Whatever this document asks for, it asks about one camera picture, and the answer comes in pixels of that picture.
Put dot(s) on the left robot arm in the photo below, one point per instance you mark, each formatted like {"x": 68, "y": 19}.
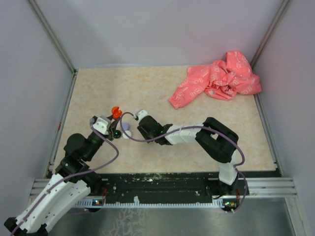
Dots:
{"x": 73, "y": 180}

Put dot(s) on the pink patterned cloth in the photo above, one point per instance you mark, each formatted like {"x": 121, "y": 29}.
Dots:
{"x": 222, "y": 80}

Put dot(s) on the black charging case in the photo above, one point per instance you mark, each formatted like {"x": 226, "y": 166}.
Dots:
{"x": 117, "y": 134}

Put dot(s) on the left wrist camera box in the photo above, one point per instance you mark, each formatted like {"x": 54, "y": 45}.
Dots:
{"x": 100, "y": 124}

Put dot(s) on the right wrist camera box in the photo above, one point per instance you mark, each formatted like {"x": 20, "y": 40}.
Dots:
{"x": 140, "y": 115}

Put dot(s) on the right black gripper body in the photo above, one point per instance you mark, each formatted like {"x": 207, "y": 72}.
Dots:
{"x": 147, "y": 136}

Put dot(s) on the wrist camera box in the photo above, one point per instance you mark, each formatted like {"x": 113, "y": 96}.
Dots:
{"x": 140, "y": 115}
{"x": 100, "y": 124}

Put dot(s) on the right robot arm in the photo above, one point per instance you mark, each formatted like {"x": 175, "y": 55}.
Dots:
{"x": 217, "y": 140}

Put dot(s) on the white charging case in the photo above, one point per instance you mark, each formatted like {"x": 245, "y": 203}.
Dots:
{"x": 127, "y": 134}

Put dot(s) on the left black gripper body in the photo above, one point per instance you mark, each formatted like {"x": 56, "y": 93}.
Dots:
{"x": 110, "y": 133}

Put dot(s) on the orange charging case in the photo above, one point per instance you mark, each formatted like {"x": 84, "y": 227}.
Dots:
{"x": 116, "y": 112}

